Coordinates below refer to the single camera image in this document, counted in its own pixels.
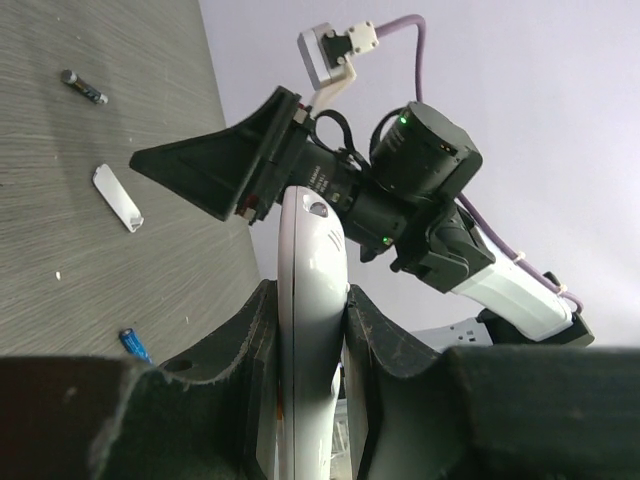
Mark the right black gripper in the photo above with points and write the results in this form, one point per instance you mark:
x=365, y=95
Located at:
x=245, y=169

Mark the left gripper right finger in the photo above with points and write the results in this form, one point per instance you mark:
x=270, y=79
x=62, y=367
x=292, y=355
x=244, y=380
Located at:
x=485, y=412

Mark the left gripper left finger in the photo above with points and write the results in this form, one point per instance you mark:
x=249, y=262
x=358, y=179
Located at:
x=207, y=413

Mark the white battery cover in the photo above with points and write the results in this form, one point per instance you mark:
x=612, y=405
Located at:
x=118, y=199

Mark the white remote control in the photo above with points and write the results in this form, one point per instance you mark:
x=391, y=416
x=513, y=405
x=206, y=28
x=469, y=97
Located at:
x=312, y=286

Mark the blue battery lower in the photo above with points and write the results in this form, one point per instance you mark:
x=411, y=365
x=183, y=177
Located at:
x=133, y=345

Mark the black battery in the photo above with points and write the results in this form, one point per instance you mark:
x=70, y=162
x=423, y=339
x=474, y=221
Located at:
x=74, y=81

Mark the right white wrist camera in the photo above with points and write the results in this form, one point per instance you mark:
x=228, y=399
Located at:
x=327, y=55

